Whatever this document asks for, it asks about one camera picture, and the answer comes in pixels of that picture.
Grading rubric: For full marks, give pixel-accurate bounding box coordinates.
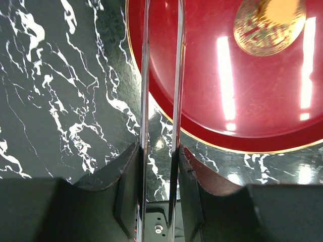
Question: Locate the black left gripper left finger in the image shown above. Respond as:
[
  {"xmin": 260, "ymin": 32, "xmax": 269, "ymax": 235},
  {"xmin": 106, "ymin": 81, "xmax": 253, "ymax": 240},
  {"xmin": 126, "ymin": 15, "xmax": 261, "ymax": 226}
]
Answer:
[{"xmin": 1, "ymin": 143, "xmax": 139, "ymax": 241}]

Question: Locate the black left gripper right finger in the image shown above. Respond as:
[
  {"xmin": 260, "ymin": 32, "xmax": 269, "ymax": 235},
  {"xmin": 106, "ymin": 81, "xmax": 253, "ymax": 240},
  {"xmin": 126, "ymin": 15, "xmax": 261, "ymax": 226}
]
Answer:
[{"xmin": 179, "ymin": 146, "xmax": 322, "ymax": 241}]

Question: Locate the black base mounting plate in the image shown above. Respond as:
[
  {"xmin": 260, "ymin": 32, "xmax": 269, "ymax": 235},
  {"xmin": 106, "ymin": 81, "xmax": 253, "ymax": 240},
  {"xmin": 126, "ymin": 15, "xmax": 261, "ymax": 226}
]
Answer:
[{"xmin": 144, "ymin": 200, "xmax": 185, "ymax": 242}]

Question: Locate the round red lacquer tray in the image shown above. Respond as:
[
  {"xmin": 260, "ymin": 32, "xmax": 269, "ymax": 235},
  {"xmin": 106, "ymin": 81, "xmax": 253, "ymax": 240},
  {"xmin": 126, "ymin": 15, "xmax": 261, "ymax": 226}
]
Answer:
[{"xmin": 125, "ymin": 0, "xmax": 323, "ymax": 155}]

